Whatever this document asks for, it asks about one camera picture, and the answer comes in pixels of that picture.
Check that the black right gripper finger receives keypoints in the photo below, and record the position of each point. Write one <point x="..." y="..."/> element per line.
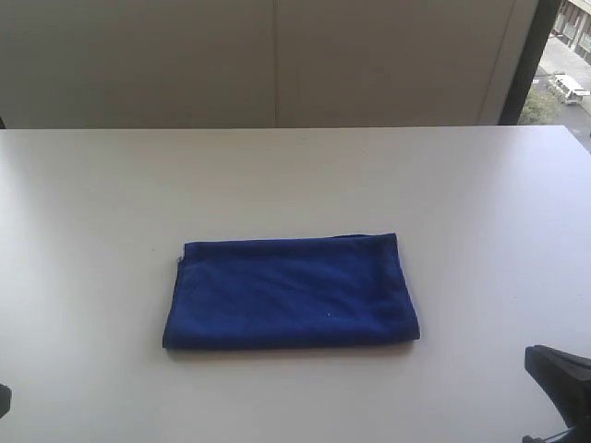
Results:
<point x="565" y="379"/>

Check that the blue microfiber towel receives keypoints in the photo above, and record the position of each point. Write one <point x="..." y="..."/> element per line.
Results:
<point x="274" y="294"/>

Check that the white van outside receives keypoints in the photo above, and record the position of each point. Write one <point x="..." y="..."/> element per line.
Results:
<point x="567" y="89"/>

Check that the dark window frame post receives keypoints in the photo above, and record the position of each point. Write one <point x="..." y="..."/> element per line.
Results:
<point x="535" y="42"/>

